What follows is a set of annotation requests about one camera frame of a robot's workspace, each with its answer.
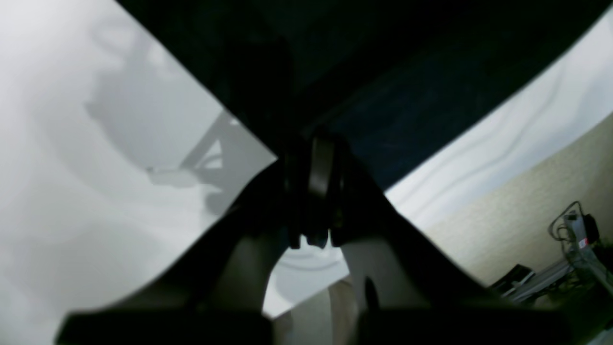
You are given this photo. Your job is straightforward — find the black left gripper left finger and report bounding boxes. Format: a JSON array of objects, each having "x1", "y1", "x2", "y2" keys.
[{"x1": 56, "y1": 136, "x2": 336, "y2": 345}]

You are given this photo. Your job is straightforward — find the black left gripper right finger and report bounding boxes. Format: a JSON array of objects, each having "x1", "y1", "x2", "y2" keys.
[{"x1": 331, "y1": 150, "x2": 612, "y2": 345}]

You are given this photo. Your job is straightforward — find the black t-shirt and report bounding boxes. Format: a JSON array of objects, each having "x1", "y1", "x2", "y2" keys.
[{"x1": 120, "y1": 0, "x2": 611, "y2": 189}]

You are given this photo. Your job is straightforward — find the aluminium frame rail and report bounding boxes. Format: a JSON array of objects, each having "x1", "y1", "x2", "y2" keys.
[{"x1": 489, "y1": 210, "x2": 612, "y2": 304}]

